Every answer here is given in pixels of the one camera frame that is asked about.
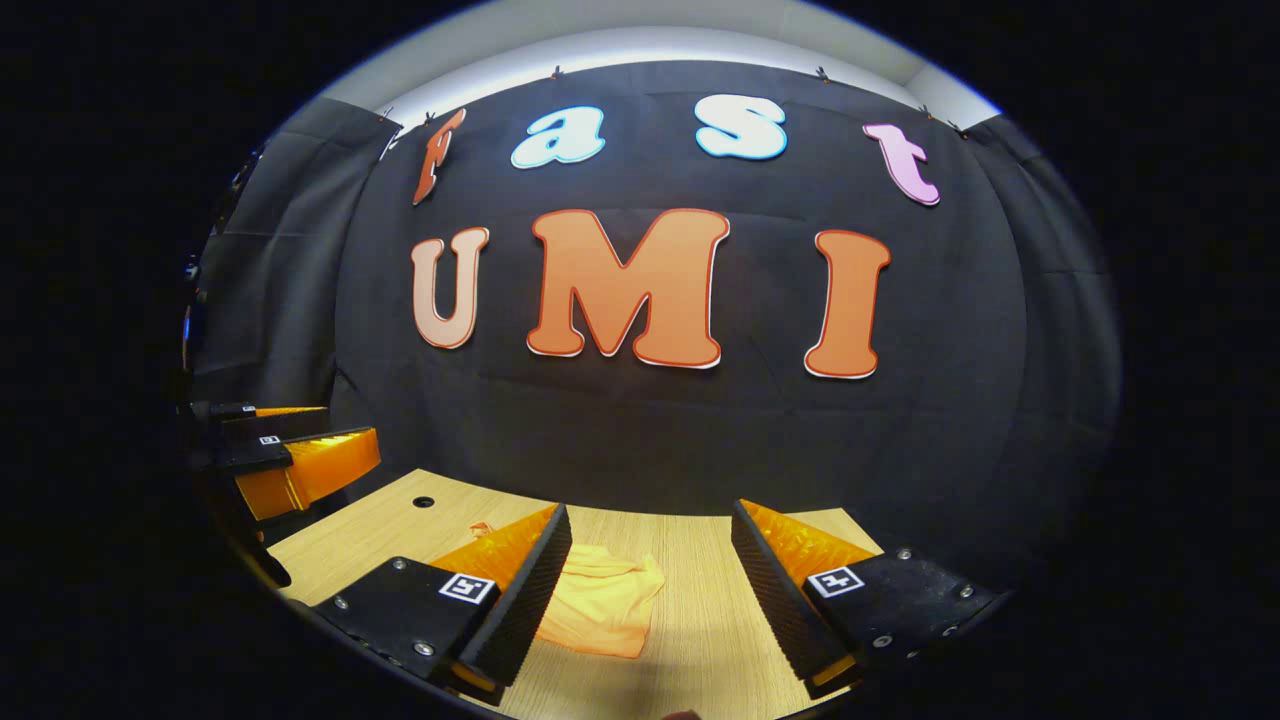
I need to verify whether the orange T-shirt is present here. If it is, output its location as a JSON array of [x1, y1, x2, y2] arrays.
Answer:
[[468, 520, 667, 661]]

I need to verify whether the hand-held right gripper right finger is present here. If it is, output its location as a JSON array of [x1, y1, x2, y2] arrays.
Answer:
[[730, 498, 1006, 701]]

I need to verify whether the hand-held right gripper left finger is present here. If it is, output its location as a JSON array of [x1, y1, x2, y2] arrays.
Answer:
[[312, 503, 573, 701]]

